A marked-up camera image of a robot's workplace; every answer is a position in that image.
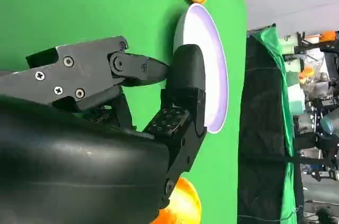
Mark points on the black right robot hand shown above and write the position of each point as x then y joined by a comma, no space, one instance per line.
79,155

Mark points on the green table cloth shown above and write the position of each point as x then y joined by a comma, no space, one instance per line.
79,1

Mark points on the lilac plate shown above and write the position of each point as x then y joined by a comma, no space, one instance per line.
212,62

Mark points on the black backdrop curtain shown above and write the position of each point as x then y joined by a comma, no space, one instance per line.
259,128

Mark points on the green hanging cloth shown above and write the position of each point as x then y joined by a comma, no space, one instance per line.
275,46

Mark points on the cluttered workshop rack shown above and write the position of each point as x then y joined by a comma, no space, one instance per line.
323,128

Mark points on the small orange object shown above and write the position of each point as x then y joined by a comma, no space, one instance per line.
328,36

